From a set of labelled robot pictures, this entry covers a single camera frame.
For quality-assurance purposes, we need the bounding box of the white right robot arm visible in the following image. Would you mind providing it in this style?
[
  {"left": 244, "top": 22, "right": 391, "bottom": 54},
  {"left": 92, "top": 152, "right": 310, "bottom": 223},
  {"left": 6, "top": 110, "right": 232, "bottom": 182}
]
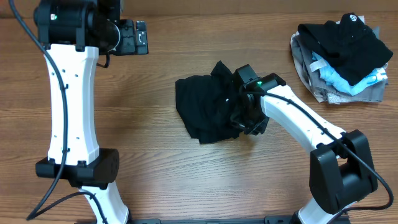
[{"left": 231, "top": 72, "right": 377, "bottom": 223}]

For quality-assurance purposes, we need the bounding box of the grey folded garment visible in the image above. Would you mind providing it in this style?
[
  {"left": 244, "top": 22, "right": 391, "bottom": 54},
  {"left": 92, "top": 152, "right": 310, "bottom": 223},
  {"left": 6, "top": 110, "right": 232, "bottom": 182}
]
[{"left": 291, "top": 26, "right": 389, "bottom": 103}]

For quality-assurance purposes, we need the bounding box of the beige folded garment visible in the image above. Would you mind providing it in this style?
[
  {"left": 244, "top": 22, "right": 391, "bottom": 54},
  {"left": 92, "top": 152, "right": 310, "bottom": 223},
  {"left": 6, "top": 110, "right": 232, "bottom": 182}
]
[{"left": 290, "top": 32, "right": 346, "bottom": 104}]

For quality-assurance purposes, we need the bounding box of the black folded garment on pile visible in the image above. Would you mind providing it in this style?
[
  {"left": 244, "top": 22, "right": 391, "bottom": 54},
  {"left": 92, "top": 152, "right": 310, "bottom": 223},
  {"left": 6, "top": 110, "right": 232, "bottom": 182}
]
[{"left": 298, "top": 13, "right": 393, "bottom": 85}]

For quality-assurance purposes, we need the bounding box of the black t-shirt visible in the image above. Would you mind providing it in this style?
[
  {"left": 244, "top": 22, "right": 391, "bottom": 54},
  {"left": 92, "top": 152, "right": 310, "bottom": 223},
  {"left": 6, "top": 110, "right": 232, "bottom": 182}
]
[{"left": 175, "top": 61, "right": 241, "bottom": 144}]

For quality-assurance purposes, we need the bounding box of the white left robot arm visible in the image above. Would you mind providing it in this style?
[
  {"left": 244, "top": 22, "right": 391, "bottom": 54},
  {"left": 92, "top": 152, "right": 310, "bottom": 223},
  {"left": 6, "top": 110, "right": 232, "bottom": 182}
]
[{"left": 34, "top": 0, "right": 149, "bottom": 223}]

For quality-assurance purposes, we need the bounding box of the light blue folded garment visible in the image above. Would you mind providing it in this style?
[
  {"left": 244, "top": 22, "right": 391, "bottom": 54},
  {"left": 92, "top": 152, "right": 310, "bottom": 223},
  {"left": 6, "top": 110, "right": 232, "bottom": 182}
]
[{"left": 310, "top": 52, "right": 387, "bottom": 96}]

